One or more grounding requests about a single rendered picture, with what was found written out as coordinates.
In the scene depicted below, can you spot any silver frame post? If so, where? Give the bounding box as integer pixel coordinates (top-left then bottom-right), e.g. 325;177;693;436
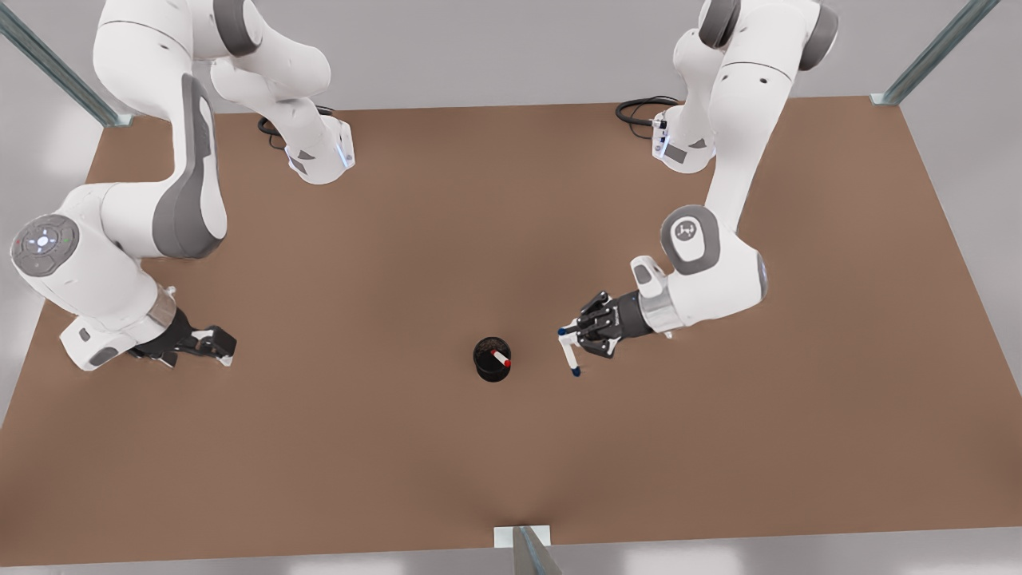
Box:
870;0;1003;107
0;4;134;129
493;525;564;575

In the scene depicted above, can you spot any black pen holder cup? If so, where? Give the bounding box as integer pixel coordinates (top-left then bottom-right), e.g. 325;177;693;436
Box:
473;336;513;383

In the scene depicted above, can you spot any white pen with blue ends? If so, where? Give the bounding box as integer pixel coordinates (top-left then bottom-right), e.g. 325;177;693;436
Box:
557;324;582;378

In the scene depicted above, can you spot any black cable loop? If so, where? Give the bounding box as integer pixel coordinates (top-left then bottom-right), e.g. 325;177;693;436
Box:
257;105;337;152
616;96;681;141

